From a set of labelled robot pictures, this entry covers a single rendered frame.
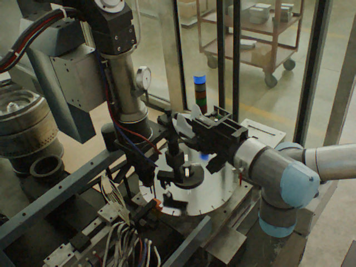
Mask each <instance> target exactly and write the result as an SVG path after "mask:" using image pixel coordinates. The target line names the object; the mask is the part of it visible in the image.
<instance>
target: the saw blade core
mask: <svg viewBox="0 0 356 267"><path fill-rule="evenodd" d="M179 148H181V149H182V150H184V154H185V155H187V160H188V161H192V162H196V163H201V167H202V168H203V169H204V179H203V180H202V182H201V183H199V184H198V185H196V186H194V187H180V186H177V185H176V184H175V183H174V182H171V186H169V187H168V188H167V189H166V190H164V189H163V188H162V187H161V185H160V181H159V180H157V173H158V170H165V171H172V168H171V167H169V166H168V165H167V164H166V157H165V151H167V148H164V149H162V150H160V152H161V153H162V155H160V154H159V159H158V160H157V161H156V162H155V164H157V165H158V167H156V169H155V175H156V176H155V178H154V179H155V190H156V197H157V199H158V200H160V201H161V204H160V205H159V206H158V207H157V208H155V209H156V210H157V211H161V212H163V213H166V214H169V215H172V213H173V211H174V213H173V216H186V212H187V216H197V215H201V214H205V213H207V212H211V211H214V209H217V208H219V207H220V206H222V205H223V204H225V202H227V201H228V200H229V198H230V197H231V196H232V194H233V193H234V191H235V189H236V187H237V184H238V171H237V169H234V167H232V166H230V165H229V163H228V162H227V163H226V164H225V165H226V166H225V167H224V168H223V169H222V170H221V171H218V172H217V173H214V174H211V173H210V172H209V171H208V170H207V168H205V167H206V166H207V165H208V162H209V161H210V160H211V158H212V157H215V155H216V154H213V155H211V154H204V153H202V152H201V151H200V152H197V151H196V150H193V149H191V148H189V147H187V146H186V145H185V144H184V143H179ZM232 168H233V169H232ZM233 173H234V174H233ZM139 187H140V191H141V194H142V196H143V197H144V199H145V200H146V202H147V203H148V202H149V201H150V200H151V199H152V198H154V197H155V195H154V187H153V185H152V186H151V188H152V194H151V191H150V188H149V187H144V186H143V184H142V182H141V181H140V180H139ZM145 194H146V195H145ZM221 199H223V200H221ZM224 201H225V202H224ZM212 206H213V208H214V209H213V208H212ZM162 207H163V208H162ZM161 208H162V209H161ZM200 211H201V213H200Z"/></svg>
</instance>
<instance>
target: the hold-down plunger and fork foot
mask: <svg viewBox="0 0 356 267"><path fill-rule="evenodd" d="M185 179H186V176H185V174H184V173H181V169H180V167H179V168H177V169H176V170H174V169H173V172H172V171H165V170H158V173H157V180H159V181H160V185H161V187H162V188H163V189H164V190H166V185H165V182H167V183H168V184H169V186H171V182H176V183H181V184H183V183H184V182H185Z"/></svg>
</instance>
